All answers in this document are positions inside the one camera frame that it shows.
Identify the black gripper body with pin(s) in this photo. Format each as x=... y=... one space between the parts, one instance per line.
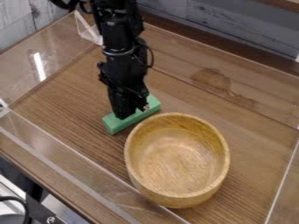
x=123 y=72

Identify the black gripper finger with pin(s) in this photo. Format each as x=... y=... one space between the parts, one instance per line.
x=118 y=103
x=136 y=102

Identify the green rectangular block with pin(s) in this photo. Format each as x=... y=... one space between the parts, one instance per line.
x=115 y=125

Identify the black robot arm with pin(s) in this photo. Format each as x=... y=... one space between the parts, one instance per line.
x=118 y=20

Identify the brown wooden bowl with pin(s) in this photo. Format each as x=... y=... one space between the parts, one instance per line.
x=176 y=159

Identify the clear acrylic tray walls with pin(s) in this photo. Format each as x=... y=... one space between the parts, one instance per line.
x=236 y=87

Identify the clear acrylic corner bracket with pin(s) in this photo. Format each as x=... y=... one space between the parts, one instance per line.
x=87 y=31

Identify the black metal table bracket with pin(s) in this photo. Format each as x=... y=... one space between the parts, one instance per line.
x=39 y=214

